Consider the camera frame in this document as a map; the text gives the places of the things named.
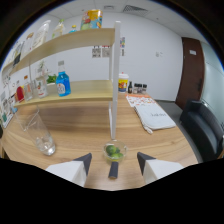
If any dark grey handle stick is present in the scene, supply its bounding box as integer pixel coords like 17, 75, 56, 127
108, 161, 120, 179

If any glass bowl of limes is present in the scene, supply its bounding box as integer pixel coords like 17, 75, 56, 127
103, 140, 128, 163

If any yellow cup white lid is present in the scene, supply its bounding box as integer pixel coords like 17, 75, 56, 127
118, 72, 130, 93

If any clear drinking glass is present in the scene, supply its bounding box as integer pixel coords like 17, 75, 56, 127
19, 108, 57, 157

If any white cloth bag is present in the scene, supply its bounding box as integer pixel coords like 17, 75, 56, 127
133, 103, 177, 135

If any black armchair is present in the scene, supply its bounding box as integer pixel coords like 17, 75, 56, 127
179, 99, 224, 163

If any orange printed paper sheet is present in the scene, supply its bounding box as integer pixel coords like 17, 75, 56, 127
125, 93, 156, 108

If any blue liquid bottle white label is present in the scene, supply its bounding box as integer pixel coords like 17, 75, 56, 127
55, 60, 72, 98

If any red liquid bottle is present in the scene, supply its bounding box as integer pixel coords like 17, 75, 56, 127
15, 85, 26, 103

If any clear bottle orange cap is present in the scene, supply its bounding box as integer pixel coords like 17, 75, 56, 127
23, 74, 34, 102

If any green mint plant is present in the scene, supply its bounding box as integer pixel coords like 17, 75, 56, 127
46, 73, 58, 84

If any brown door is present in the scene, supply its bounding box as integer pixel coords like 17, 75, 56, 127
175, 37, 205, 111

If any wooden two-tier shelf rack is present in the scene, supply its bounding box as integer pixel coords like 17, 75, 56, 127
1, 20, 122, 140

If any tall clear bottle cork lid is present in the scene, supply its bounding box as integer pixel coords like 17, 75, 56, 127
23, 32, 34, 56

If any clear bottle green cap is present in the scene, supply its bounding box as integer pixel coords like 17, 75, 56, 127
52, 18, 65, 39

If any yellow printed drink can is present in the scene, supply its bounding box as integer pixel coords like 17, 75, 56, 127
80, 9, 104, 31

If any ceiling air vent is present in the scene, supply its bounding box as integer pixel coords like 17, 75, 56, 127
122, 4, 149, 14

